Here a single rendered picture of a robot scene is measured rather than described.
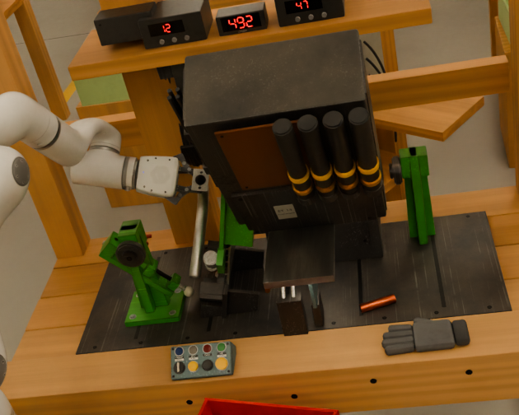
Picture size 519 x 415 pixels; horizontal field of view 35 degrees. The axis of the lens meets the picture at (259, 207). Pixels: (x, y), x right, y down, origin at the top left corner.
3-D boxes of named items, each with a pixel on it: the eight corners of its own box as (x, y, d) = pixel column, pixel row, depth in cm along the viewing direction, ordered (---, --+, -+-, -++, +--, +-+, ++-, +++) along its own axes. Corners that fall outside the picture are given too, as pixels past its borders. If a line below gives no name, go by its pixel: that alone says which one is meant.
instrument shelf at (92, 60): (432, 23, 194) (431, 7, 191) (72, 81, 209) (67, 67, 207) (423, -12, 214) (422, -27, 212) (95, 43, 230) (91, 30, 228)
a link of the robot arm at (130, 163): (120, 188, 203) (133, 188, 203) (125, 152, 204) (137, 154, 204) (124, 193, 211) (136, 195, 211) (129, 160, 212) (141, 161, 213)
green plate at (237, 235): (250, 265, 206) (255, 195, 194) (217, 262, 206) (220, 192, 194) (254, 238, 215) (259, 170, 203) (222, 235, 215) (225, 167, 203)
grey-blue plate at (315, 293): (323, 328, 203) (314, 284, 196) (315, 328, 204) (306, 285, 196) (324, 303, 211) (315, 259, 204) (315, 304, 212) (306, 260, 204)
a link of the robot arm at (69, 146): (33, 83, 189) (100, 133, 216) (20, 149, 184) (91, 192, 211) (67, 81, 185) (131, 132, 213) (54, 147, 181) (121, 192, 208)
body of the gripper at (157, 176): (128, 190, 203) (174, 196, 203) (134, 151, 205) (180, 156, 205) (132, 196, 210) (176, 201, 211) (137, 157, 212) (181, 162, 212)
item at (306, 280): (335, 286, 184) (334, 275, 183) (264, 293, 187) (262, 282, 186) (335, 191, 217) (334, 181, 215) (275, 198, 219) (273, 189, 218)
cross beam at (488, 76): (510, 92, 224) (508, 62, 219) (61, 156, 247) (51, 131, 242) (507, 84, 228) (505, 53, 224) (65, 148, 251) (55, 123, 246)
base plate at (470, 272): (512, 316, 196) (511, 310, 195) (77, 359, 215) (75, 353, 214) (485, 216, 231) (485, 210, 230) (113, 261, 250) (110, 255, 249)
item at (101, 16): (157, 37, 206) (150, 11, 202) (100, 47, 208) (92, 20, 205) (162, 26, 212) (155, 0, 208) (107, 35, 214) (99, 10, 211)
